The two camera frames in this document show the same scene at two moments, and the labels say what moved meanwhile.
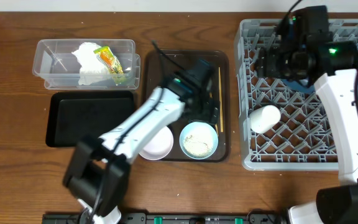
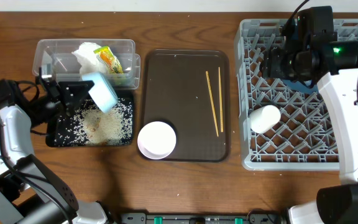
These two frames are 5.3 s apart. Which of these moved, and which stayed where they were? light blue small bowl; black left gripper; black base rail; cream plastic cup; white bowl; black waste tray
Moved: light blue small bowl; black left gripper
Stayed: black waste tray; cream plastic cup; black base rail; white bowl
